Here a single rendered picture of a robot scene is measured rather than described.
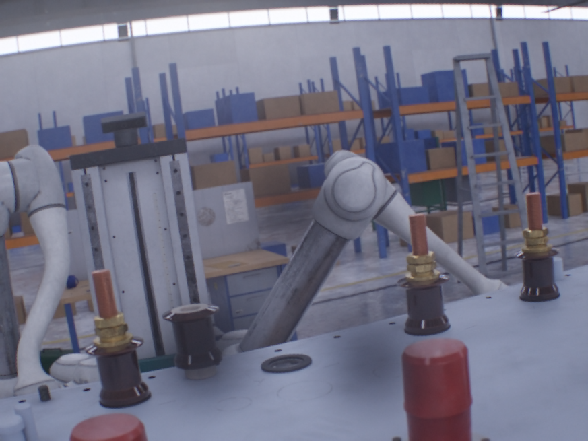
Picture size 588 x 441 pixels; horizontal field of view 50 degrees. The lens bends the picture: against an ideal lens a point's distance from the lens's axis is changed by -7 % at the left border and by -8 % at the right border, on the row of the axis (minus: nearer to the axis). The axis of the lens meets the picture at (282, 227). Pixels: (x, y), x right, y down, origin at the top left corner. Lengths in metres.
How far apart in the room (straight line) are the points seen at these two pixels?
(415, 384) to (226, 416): 0.35
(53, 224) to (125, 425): 1.12
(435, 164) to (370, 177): 8.93
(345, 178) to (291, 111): 7.97
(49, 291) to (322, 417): 0.91
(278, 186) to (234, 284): 4.09
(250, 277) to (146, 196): 3.40
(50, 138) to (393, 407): 7.99
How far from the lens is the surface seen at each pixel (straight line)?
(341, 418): 0.89
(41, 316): 1.62
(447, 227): 10.33
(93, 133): 8.72
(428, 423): 0.69
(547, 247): 1.34
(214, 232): 5.95
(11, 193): 1.68
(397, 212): 1.72
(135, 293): 2.04
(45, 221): 1.68
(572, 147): 11.93
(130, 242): 2.02
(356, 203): 1.49
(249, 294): 5.38
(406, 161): 10.10
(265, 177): 9.22
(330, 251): 1.57
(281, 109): 9.40
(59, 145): 8.69
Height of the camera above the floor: 1.71
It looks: 7 degrees down
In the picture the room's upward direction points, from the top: 8 degrees counter-clockwise
